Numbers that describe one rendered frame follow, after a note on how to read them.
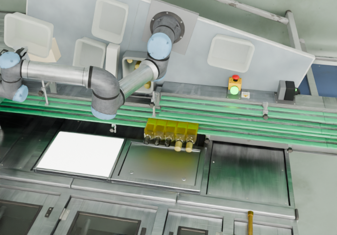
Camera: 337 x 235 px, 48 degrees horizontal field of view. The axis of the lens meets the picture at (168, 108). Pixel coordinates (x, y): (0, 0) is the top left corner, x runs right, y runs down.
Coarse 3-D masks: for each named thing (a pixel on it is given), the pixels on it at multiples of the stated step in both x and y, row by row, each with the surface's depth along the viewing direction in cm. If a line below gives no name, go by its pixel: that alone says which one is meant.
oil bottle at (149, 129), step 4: (148, 120) 214; (152, 120) 214; (156, 120) 215; (148, 124) 211; (152, 124) 212; (144, 128) 209; (148, 128) 209; (152, 128) 209; (144, 132) 207; (148, 132) 206; (152, 132) 207; (144, 136) 208; (152, 136) 207
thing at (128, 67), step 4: (124, 60) 212; (136, 60) 218; (140, 60) 210; (124, 64) 214; (128, 64) 220; (132, 64) 220; (124, 68) 215; (128, 68) 221; (132, 68) 222; (124, 72) 216; (128, 72) 222; (124, 76) 217; (152, 84) 217; (140, 88) 223; (144, 88) 223; (152, 88) 219; (140, 92) 222; (144, 92) 221; (148, 92) 221
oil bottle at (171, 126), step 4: (168, 120) 214; (172, 120) 214; (168, 124) 211; (172, 124) 211; (176, 124) 211; (168, 128) 208; (172, 128) 208; (176, 128) 210; (164, 132) 206; (168, 132) 205; (172, 132) 205; (164, 136) 206; (168, 136) 204; (172, 136) 204; (172, 140) 206
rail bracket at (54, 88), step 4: (44, 84) 217; (48, 84) 221; (52, 84) 227; (56, 84) 229; (44, 88) 216; (52, 88) 229; (56, 88) 229; (60, 88) 234; (40, 92) 213; (44, 92) 219; (52, 92) 231; (56, 92) 230; (48, 104) 223
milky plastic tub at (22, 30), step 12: (12, 24) 182; (24, 24) 184; (36, 24) 175; (48, 24) 179; (12, 36) 187; (24, 36) 188; (36, 36) 187; (48, 36) 178; (36, 48) 187; (48, 48) 181
